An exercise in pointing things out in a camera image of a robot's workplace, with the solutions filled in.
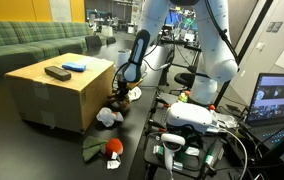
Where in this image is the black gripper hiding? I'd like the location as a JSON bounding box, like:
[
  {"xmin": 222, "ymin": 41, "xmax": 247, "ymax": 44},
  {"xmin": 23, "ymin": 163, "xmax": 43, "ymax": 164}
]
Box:
[{"xmin": 114, "ymin": 81, "xmax": 130, "ymax": 105}]

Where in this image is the open laptop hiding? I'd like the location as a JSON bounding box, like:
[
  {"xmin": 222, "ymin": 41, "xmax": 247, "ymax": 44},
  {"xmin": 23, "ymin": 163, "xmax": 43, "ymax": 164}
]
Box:
[{"xmin": 244, "ymin": 73, "xmax": 284, "ymax": 164}]

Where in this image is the black rectangular block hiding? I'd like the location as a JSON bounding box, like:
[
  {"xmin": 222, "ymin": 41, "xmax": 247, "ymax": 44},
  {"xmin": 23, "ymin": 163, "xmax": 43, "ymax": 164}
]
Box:
[{"xmin": 44, "ymin": 66, "xmax": 71, "ymax": 81}]

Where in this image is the large cardboard box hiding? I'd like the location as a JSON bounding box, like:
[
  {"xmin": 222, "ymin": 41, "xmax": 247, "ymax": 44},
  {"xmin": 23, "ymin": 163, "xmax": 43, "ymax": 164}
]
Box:
[{"xmin": 5, "ymin": 53, "xmax": 114, "ymax": 133}]

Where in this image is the black office chair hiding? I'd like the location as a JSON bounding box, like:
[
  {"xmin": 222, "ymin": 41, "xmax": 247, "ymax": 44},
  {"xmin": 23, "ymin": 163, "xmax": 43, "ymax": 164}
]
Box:
[{"xmin": 169, "ymin": 66, "xmax": 197, "ymax": 94}]

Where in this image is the red and green plush radish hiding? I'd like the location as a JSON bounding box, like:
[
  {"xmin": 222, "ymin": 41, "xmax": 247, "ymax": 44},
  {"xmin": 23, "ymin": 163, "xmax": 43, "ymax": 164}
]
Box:
[{"xmin": 82, "ymin": 136, "xmax": 124, "ymax": 169}]

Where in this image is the white towel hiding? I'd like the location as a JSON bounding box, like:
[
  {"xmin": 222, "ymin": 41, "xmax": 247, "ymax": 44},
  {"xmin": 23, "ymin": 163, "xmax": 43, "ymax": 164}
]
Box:
[{"xmin": 128, "ymin": 87, "xmax": 142, "ymax": 101}]

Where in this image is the white plush toy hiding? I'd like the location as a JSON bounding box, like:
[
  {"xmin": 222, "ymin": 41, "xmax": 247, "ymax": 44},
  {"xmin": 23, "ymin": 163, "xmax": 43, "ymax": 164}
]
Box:
[{"xmin": 96, "ymin": 107, "xmax": 124, "ymax": 127}]

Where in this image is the green plaid sofa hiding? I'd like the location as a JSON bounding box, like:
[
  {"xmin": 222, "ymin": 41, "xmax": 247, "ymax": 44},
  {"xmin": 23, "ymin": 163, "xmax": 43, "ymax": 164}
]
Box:
[{"xmin": 0, "ymin": 21, "xmax": 92, "ymax": 76}]

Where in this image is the blue sponge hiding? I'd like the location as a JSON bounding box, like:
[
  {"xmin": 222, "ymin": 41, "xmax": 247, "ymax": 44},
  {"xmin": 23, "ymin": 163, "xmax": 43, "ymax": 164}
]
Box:
[{"xmin": 62, "ymin": 62, "xmax": 86, "ymax": 72}]

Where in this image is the brown plush moose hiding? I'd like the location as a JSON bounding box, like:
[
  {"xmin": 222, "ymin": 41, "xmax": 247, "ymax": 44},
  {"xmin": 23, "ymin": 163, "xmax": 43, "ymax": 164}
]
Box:
[{"xmin": 107, "ymin": 94, "xmax": 131, "ymax": 112}]

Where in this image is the yellow green bottle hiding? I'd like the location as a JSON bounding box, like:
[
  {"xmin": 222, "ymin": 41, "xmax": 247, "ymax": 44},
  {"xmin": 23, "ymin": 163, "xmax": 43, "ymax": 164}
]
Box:
[{"xmin": 178, "ymin": 90, "xmax": 190, "ymax": 103}]

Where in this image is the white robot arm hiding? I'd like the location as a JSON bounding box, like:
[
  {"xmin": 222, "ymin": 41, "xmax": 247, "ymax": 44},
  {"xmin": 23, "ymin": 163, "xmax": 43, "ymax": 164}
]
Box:
[{"xmin": 118, "ymin": 0, "xmax": 238, "ymax": 105}]

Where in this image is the white VR controller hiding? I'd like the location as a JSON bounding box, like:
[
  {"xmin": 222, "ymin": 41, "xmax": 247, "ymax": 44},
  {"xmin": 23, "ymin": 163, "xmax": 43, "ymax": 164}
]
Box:
[{"xmin": 161, "ymin": 133, "xmax": 185, "ymax": 171}]

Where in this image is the white VR headset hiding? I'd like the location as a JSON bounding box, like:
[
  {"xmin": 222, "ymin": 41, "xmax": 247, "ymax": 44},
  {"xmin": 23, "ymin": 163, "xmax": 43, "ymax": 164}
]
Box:
[{"xmin": 165, "ymin": 102, "xmax": 219, "ymax": 134}]

